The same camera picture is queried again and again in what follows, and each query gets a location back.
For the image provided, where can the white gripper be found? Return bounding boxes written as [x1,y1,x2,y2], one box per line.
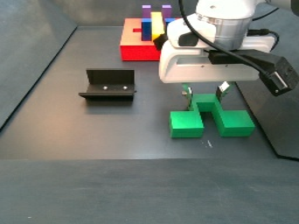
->
[153,17,276,111]

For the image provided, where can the green stepped arch block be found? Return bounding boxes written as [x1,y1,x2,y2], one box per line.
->
[169,94,255,138]

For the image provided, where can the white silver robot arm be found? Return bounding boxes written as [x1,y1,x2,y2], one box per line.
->
[153,0,299,103]

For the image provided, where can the red base board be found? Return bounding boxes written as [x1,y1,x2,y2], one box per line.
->
[118,18,160,61]

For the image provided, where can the black angled fixture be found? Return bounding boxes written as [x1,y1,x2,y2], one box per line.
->
[78,68,136,102]

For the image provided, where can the blue block right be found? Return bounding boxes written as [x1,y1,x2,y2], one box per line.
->
[164,18,175,25]

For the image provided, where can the blue block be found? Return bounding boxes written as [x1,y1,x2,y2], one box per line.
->
[164,18,175,25]
[141,18,152,41]

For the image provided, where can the yellow long bar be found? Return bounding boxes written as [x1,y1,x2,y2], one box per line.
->
[150,11,164,39]

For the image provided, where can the blue block left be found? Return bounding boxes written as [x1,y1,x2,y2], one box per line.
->
[141,18,152,41]

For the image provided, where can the purple block right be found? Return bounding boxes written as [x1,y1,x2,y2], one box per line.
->
[161,4,172,18]

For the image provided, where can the purple block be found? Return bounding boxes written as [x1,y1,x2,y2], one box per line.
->
[141,4,152,18]
[161,4,172,18]

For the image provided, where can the purple block left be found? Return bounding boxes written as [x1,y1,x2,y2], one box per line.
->
[141,4,152,18]

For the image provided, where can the black cable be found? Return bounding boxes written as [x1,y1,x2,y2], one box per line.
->
[177,0,281,77]

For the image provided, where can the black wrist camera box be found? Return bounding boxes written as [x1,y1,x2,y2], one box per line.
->
[208,50,299,96]

